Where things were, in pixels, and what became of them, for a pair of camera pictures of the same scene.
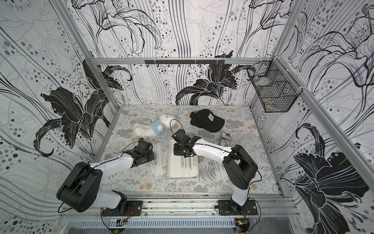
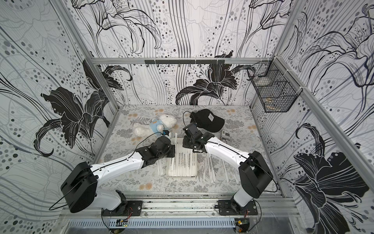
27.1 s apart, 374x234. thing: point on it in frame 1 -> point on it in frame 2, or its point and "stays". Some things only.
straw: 190,166 stays
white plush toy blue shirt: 157,126 stays
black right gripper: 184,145 -> 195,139
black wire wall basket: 275,87 stays
